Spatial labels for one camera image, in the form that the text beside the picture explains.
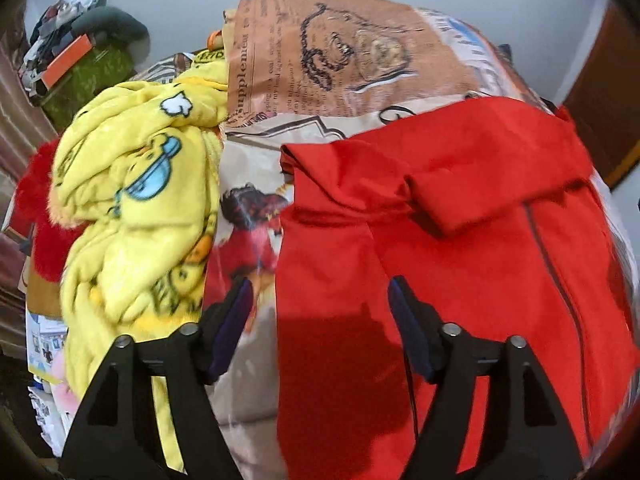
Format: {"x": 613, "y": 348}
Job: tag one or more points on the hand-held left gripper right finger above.
{"x": 410, "y": 332}

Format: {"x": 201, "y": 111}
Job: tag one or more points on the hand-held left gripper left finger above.
{"x": 232, "y": 327}

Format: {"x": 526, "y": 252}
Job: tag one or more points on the red zip jacket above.
{"x": 475, "y": 170}

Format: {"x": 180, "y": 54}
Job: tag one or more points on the pile of clothes and clutter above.
{"x": 52, "y": 15}

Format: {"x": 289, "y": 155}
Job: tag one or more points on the yellow cartoon fleece blanket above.
{"x": 125, "y": 200}

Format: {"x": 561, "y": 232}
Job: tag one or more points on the bed with printed sheet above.
{"x": 250, "y": 160}

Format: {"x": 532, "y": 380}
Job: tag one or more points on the red plush blanket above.
{"x": 45, "y": 240}

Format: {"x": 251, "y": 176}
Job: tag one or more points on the brown printed pillow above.
{"x": 280, "y": 60}

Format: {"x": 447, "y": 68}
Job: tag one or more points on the striped brown curtain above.
{"x": 15, "y": 150}

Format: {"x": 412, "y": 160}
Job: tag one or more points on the wooden door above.
{"x": 605, "y": 90}

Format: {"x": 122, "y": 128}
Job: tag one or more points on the orange box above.
{"x": 65, "y": 62}

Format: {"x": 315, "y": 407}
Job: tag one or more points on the grey neck pillow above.
{"x": 120, "y": 20}

